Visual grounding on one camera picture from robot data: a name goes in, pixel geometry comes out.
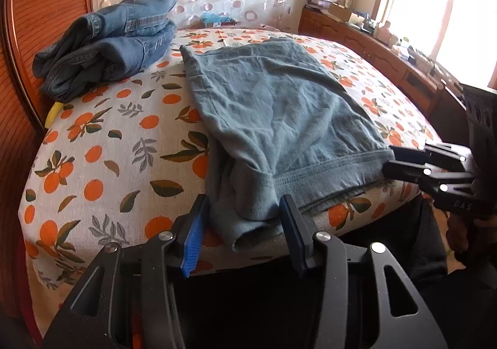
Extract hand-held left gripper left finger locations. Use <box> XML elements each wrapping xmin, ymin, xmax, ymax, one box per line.
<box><xmin>41</xmin><ymin>194</ymin><xmax>209</xmax><ymax>349</ymax></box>

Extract long wooden desk cabinet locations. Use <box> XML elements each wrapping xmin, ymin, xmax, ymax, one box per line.
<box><xmin>298</xmin><ymin>6</ymin><xmax>467</xmax><ymax>119</ymax></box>

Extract person's dark-clothed legs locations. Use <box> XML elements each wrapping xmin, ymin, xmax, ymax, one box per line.
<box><xmin>171</xmin><ymin>194</ymin><xmax>497</xmax><ymax>349</ymax></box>

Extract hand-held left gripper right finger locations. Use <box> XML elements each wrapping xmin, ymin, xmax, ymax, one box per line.
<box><xmin>280</xmin><ymin>194</ymin><xmax>448</xmax><ymax>349</ymax></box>

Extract orange-print bedsheet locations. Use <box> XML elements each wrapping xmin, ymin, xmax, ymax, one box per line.
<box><xmin>17</xmin><ymin>24</ymin><xmax>446</xmax><ymax>292</ymax></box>

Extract teal box by pillow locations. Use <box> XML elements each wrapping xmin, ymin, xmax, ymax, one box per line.
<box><xmin>201</xmin><ymin>12</ymin><xmax>237</xmax><ymax>27</ymax></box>

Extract window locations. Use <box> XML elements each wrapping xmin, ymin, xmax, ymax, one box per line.
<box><xmin>378</xmin><ymin>0</ymin><xmax>497</xmax><ymax>90</ymax></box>

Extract person's right hand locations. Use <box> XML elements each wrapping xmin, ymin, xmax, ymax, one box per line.
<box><xmin>446</xmin><ymin>212</ymin><xmax>477</xmax><ymax>255</ymax></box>

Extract blue denim jeans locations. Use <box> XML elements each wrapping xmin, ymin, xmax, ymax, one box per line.
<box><xmin>33</xmin><ymin>0</ymin><xmax>179</xmax><ymax>103</ymax></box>

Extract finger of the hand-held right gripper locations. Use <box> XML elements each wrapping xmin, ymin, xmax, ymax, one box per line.
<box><xmin>389</xmin><ymin>143</ymin><xmax>475</xmax><ymax>176</ymax></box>
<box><xmin>381</xmin><ymin>160</ymin><xmax>495</xmax><ymax>218</ymax></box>

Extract yellow item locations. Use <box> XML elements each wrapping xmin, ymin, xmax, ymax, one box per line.
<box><xmin>44</xmin><ymin>101</ymin><xmax>64</xmax><ymax>128</ymax></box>

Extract open cardboard box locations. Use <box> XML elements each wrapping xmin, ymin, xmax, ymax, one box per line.
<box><xmin>328</xmin><ymin>3</ymin><xmax>367</xmax><ymax>24</ymax></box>

